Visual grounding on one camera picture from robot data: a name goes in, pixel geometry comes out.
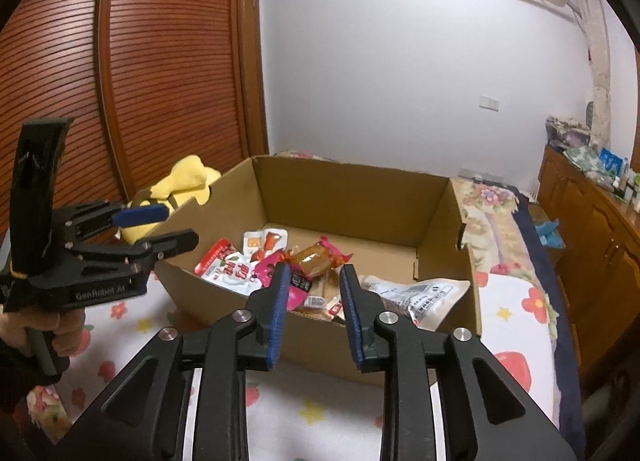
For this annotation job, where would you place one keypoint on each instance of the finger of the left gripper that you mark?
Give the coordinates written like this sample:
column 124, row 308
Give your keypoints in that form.
column 160, row 245
column 140, row 214

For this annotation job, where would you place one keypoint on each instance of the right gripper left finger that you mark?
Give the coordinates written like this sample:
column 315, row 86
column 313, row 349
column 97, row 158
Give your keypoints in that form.
column 141, row 414

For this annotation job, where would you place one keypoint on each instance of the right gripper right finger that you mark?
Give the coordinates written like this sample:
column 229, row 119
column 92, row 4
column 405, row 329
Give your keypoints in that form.
column 486, row 414

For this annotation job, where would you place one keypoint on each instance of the white grey snack pouch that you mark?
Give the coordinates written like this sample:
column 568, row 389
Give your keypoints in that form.
column 426, row 303

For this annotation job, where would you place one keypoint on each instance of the red white snack pouch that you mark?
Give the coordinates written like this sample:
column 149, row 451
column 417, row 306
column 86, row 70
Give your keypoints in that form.
column 225, row 266

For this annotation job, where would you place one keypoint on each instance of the yellow Pikachu plush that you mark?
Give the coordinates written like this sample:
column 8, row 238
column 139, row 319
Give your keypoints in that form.
column 188, row 179

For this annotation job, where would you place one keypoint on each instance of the pink snack packet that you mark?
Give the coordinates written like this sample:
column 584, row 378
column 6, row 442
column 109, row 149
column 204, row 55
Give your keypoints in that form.
column 299, row 285

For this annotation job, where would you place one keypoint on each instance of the white orange snack pouch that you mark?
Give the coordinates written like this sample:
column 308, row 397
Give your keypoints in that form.
column 259, row 244

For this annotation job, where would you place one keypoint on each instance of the brown cardboard box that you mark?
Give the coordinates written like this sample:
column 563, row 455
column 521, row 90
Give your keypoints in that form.
column 396, row 225

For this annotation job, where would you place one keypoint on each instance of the white floral bed sheet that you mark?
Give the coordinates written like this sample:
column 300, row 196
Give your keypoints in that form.
column 294, row 414

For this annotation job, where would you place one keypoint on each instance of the wooden louvered wardrobe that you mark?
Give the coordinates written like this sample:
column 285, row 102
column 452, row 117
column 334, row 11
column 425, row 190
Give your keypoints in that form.
column 145, row 83

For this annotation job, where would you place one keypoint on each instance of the wooden sideboard cabinet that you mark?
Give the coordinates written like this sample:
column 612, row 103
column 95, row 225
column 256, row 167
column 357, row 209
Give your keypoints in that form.
column 599, row 267

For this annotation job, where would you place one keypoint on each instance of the blue box on sideboard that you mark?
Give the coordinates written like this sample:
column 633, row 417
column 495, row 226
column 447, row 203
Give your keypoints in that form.
column 611, row 162

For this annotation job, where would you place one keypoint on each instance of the floral curtain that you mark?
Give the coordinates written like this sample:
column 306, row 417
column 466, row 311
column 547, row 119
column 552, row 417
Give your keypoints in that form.
column 593, row 19

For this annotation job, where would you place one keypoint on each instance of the white wall socket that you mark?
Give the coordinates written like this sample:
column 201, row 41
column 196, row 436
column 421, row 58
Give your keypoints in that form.
column 488, row 103

